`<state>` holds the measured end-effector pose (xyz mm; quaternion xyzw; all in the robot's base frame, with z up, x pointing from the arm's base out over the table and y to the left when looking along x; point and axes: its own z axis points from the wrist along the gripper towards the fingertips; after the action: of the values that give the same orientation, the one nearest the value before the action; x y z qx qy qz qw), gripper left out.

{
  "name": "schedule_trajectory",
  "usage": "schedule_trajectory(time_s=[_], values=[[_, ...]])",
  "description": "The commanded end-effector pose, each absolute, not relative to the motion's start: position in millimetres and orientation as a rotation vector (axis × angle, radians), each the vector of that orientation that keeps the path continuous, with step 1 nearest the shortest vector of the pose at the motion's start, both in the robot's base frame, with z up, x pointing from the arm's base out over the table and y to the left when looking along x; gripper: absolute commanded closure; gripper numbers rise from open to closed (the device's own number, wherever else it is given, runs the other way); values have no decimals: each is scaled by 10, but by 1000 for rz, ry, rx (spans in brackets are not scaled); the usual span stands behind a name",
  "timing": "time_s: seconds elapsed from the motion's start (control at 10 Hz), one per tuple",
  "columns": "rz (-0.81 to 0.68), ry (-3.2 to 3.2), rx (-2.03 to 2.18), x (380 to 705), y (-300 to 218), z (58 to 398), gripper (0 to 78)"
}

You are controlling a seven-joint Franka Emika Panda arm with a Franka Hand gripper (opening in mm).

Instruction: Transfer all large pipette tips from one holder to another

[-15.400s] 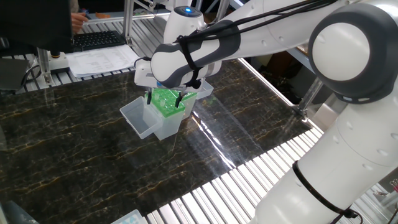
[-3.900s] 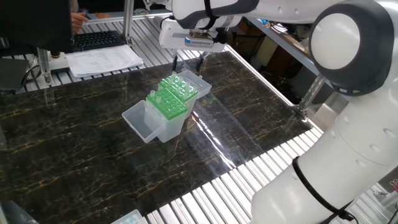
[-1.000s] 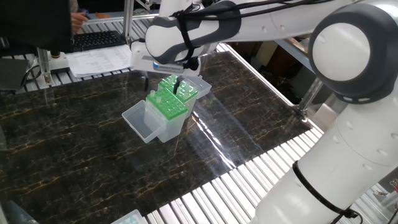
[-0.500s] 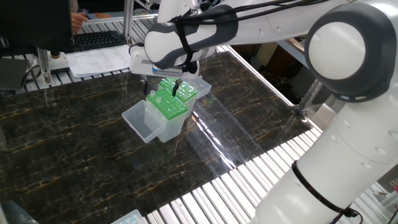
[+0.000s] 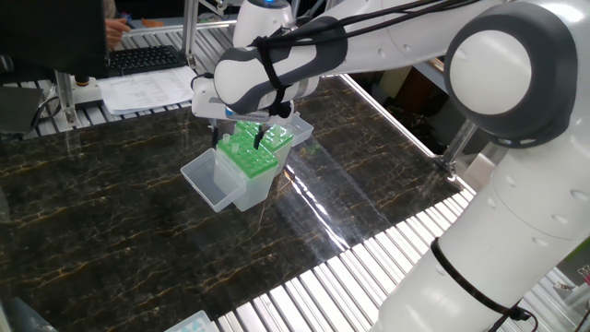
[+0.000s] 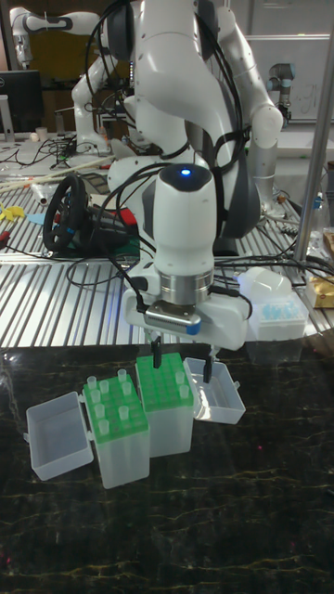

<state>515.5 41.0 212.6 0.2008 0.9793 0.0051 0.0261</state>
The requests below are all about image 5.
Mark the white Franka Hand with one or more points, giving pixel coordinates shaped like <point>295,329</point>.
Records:
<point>203,101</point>

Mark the clear tip box green rack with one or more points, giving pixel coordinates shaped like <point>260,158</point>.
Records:
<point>283,154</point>
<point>256,191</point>

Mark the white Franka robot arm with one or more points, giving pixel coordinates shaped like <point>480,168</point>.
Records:
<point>491,71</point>

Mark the bare person hand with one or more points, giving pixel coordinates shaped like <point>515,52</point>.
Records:
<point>117,33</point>

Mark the white paper stack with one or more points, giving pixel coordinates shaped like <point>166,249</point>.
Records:
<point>147,90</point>

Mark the black keyboard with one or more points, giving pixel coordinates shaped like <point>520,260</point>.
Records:
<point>143,59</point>

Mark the small orange object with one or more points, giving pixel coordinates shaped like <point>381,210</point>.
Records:
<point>152,22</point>

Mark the white stand base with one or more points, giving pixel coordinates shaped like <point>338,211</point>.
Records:
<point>90,94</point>

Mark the black marble pattern board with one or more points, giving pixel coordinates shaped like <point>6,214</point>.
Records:
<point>138,258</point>

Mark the beige cardboard panel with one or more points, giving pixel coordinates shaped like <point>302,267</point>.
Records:
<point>394,80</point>

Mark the clear tip box blue rack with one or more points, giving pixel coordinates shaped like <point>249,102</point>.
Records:
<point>191,325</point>

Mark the black computer monitor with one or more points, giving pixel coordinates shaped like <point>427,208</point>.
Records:
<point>46,37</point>

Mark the black flat box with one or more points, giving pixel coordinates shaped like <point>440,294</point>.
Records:
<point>18,110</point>

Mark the diagonal aluminium strut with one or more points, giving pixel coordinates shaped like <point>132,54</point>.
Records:
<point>456,147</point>

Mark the grey rounded object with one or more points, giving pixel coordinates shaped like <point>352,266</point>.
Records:
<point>23,320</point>

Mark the green flat object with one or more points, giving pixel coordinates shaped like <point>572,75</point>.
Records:
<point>581,249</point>

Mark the tall aluminium frame post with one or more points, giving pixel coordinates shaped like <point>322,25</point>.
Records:
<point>190,27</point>

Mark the short aluminium frame post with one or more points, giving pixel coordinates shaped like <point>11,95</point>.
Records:
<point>65,97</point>

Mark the grey metal shelf rail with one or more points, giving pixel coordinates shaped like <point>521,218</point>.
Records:
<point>431,71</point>

